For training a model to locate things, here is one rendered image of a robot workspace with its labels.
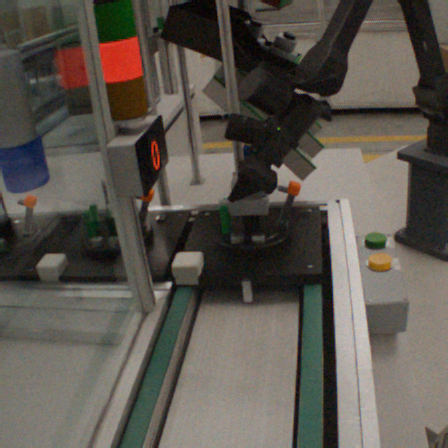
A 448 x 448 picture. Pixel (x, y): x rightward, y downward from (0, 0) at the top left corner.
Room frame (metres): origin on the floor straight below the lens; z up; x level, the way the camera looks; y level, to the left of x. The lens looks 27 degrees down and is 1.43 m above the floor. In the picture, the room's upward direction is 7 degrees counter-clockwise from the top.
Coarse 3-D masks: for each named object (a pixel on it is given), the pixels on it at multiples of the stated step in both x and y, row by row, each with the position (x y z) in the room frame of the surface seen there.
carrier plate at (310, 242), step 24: (216, 216) 0.93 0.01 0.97; (288, 216) 0.89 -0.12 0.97; (312, 216) 0.88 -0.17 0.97; (192, 240) 0.85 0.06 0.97; (312, 240) 0.79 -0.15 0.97; (216, 264) 0.76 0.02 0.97; (240, 264) 0.75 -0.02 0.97; (264, 264) 0.74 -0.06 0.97; (288, 264) 0.73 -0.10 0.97; (312, 264) 0.72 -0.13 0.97
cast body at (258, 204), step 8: (232, 184) 0.81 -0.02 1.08; (264, 192) 0.83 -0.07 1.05; (224, 200) 0.84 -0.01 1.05; (240, 200) 0.81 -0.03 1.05; (248, 200) 0.81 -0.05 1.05; (256, 200) 0.80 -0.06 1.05; (264, 200) 0.80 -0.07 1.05; (232, 208) 0.81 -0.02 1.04; (240, 208) 0.81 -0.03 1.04; (248, 208) 0.81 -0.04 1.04; (256, 208) 0.80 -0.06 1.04; (264, 208) 0.80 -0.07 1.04
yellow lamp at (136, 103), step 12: (108, 84) 0.65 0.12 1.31; (120, 84) 0.64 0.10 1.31; (132, 84) 0.64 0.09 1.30; (144, 84) 0.66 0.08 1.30; (108, 96) 0.65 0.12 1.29; (120, 96) 0.64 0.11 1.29; (132, 96) 0.64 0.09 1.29; (144, 96) 0.66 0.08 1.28; (120, 108) 0.64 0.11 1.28; (132, 108) 0.64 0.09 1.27; (144, 108) 0.65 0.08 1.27
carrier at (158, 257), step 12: (156, 216) 0.97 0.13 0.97; (168, 216) 0.96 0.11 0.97; (180, 216) 0.95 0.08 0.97; (144, 228) 0.86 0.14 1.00; (156, 228) 0.91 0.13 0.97; (168, 228) 0.91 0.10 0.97; (180, 228) 0.90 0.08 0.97; (144, 240) 0.84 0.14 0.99; (156, 240) 0.86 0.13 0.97; (168, 240) 0.86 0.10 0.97; (180, 240) 0.87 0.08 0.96; (156, 252) 0.82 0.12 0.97; (168, 252) 0.81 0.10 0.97; (156, 264) 0.78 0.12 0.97; (168, 264) 0.77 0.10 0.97; (156, 276) 0.74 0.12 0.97; (168, 276) 0.76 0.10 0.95
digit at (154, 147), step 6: (150, 132) 0.66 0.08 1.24; (156, 132) 0.68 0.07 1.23; (150, 138) 0.65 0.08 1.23; (156, 138) 0.68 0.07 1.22; (150, 144) 0.65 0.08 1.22; (156, 144) 0.67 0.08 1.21; (150, 150) 0.64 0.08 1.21; (156, 150) 0.67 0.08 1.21; (150, 156) 0.64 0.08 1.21; (156, 156) 0.66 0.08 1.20; (156, 162) 0.66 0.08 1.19; (156, 168) 0.66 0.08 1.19; (156, 174) 0.65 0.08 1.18
